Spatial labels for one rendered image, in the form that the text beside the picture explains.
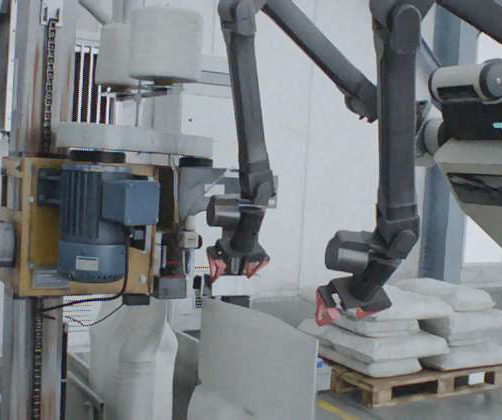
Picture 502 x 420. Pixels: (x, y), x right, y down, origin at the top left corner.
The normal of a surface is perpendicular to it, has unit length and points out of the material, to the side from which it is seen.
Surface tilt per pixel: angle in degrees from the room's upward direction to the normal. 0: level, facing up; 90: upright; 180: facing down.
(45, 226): 90
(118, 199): 90
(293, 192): 90
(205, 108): 90
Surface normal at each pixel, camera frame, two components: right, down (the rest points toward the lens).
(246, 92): 0.32, 0.28
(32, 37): 0.51, 0.07
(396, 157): 0.14, 0.51
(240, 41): 0.35, 0.48
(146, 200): 0.82, 0.07
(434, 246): -0.86, -0.03
